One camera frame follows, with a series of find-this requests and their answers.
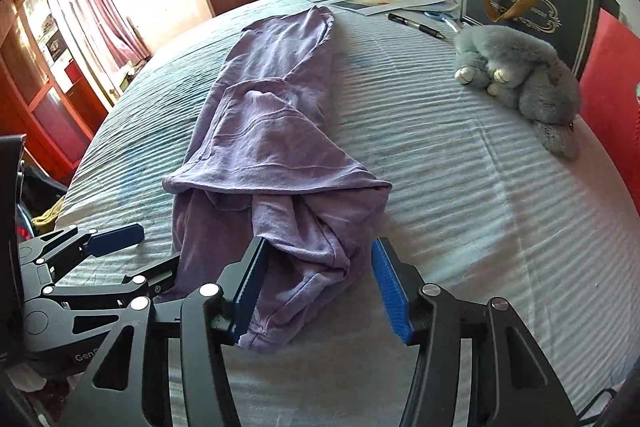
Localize striped white bed sheet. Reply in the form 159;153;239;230
58;0;639;426

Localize red paper bag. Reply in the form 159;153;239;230
579;10;640;202

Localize black pen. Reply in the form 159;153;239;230
387;13;446;40

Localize grey plush bunny toy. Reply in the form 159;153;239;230
454;26;582;160

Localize large poster with yellow centre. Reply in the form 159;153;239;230
329;0;456;16

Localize blue handled scissors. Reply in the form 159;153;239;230
424;11;462;34

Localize pink curtain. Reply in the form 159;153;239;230
77;0;152;67

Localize purple printed t-shirt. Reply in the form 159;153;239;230
163;8;392;353

